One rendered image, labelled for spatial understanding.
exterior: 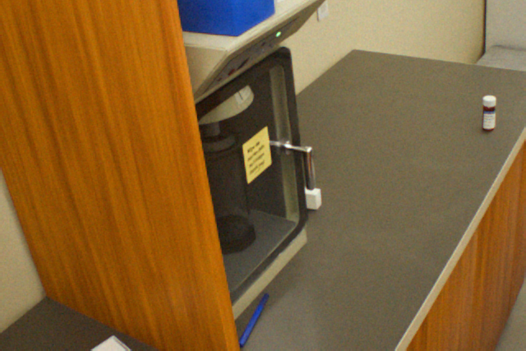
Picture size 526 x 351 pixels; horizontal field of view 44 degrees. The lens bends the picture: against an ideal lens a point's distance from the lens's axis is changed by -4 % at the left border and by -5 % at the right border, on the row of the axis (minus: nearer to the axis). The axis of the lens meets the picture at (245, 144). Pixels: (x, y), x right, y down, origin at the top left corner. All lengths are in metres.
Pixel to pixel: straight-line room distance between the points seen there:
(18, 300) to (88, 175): 0.46
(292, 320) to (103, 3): 0.68
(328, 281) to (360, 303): 0.09
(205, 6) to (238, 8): 0.05
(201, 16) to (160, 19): 0.13
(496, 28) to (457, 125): 2.29
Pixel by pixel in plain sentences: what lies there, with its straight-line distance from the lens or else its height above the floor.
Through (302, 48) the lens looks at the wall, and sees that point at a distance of 2.16.
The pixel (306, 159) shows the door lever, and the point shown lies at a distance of 1.24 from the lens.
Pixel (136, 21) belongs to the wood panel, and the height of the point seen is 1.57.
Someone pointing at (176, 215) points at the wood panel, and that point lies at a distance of 0.98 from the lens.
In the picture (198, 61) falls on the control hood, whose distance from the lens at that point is 0.92.
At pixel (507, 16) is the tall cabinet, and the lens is 4.09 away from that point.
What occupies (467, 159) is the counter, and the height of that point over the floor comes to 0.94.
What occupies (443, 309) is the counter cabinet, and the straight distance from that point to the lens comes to 1.57.
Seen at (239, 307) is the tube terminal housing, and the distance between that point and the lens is 1.28.
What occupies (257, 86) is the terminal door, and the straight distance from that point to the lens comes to 1.15.
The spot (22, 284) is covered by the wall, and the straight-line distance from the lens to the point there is 1.46.
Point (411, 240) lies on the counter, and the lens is 1.44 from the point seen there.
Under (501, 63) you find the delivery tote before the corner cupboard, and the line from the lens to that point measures 3.88.
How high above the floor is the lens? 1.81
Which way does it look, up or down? 28 degrees down
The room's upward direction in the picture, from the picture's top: 8 degrees counter-clockwise
